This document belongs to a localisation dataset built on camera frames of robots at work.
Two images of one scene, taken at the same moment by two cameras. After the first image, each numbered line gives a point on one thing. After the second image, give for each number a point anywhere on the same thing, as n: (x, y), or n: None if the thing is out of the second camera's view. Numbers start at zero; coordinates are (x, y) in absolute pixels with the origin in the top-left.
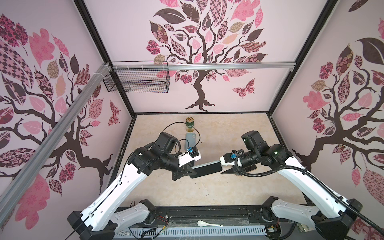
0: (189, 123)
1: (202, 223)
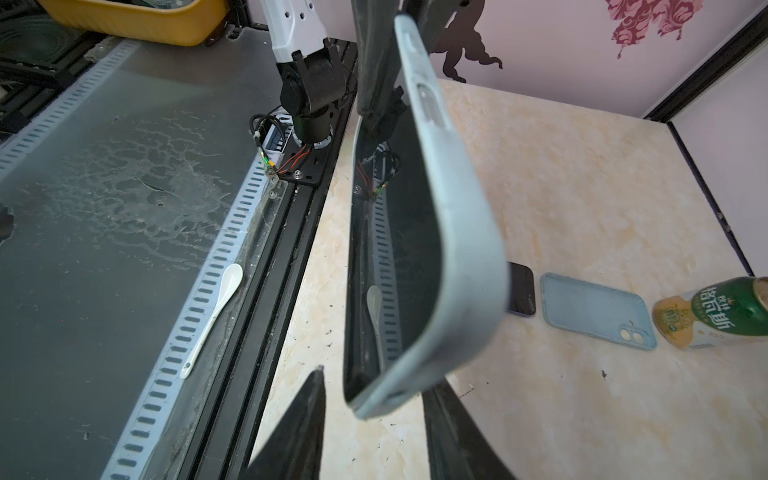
0: (723, 313)
1: (230, 280)
